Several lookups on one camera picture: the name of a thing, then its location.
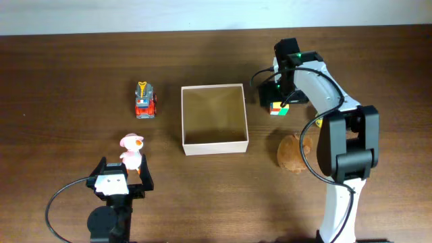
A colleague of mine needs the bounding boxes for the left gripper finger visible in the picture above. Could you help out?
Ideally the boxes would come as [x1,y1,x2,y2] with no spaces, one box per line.
[139,154,154,191]
[89,157,107,177]

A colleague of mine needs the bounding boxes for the multicolour puzzle cube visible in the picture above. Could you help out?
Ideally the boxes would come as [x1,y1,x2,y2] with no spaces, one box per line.
[269,102,290,116]

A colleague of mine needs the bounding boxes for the brown plush toy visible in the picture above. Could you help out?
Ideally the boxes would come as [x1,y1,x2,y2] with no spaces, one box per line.
[277,134,306,173]

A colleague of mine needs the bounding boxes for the red grey toy truck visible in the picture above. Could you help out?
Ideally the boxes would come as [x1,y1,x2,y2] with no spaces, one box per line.
[135,82,157,119]

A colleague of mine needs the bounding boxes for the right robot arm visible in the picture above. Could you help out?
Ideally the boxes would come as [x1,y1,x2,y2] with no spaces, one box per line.
[257,38,379,242]

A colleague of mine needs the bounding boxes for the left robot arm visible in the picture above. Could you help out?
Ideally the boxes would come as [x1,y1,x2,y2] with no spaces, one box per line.
[86,156,154,243]

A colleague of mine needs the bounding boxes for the pink white duck toy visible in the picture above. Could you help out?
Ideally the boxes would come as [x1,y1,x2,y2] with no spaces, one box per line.
[119,133,144,173]

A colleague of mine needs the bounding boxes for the yellow ball blue letters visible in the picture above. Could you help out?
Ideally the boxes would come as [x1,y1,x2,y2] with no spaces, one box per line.
[315,114,323,128]

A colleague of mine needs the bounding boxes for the white open cardboard box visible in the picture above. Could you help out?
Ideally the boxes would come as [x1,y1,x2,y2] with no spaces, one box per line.
[181,84,249,156]

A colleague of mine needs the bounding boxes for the right black cable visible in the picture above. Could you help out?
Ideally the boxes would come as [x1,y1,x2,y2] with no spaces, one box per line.
[249,66,356,243]

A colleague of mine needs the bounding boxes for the black cable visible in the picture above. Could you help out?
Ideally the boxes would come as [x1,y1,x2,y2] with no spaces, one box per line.
[249,66,356,243]
[45,177,91,243]

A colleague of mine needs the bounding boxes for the left black cable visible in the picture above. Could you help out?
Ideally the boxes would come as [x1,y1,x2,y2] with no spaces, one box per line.
[45,177,91,243]

